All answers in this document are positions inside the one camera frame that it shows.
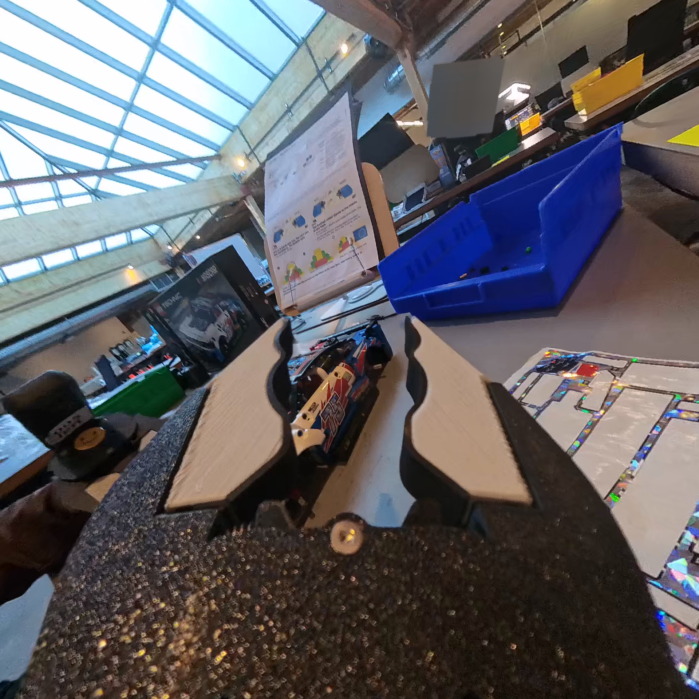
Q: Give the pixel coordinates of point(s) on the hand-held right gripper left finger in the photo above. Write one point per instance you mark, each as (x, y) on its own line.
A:
(229, 437)

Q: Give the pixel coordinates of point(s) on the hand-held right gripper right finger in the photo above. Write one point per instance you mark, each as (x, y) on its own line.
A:
(464, 437)

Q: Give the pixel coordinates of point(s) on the green plastic bin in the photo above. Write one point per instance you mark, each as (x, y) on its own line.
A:
(142, 393)

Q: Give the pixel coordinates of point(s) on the toy brick race car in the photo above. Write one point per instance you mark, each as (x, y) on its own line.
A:
(338, 393)

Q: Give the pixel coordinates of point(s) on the person's left forearm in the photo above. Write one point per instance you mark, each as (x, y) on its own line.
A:
(33, 535)

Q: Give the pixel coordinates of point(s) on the grey desk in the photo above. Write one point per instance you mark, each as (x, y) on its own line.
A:
(628, 306)

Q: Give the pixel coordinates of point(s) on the black toy car box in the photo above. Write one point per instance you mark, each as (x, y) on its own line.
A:
(218, 316)

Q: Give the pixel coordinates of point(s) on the holographic sticker sheet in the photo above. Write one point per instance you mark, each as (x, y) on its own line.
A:
(628, 437)

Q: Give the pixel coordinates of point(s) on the white stand base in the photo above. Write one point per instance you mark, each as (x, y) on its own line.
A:
(360, 297)

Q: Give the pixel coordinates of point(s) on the blue plastic bin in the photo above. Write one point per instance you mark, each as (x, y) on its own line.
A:
(519, 245)

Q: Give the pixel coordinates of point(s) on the printed instruction sheet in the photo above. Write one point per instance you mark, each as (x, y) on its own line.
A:
(322, 191)

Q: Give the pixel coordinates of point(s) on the black computer monitor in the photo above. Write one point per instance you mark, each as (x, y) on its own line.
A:
(385, 142)

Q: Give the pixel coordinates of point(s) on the glass skylight roof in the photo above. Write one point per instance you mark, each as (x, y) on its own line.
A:
(109, 82)

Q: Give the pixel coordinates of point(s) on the yellow plastic bin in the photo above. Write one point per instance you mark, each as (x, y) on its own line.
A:
(606, 87)

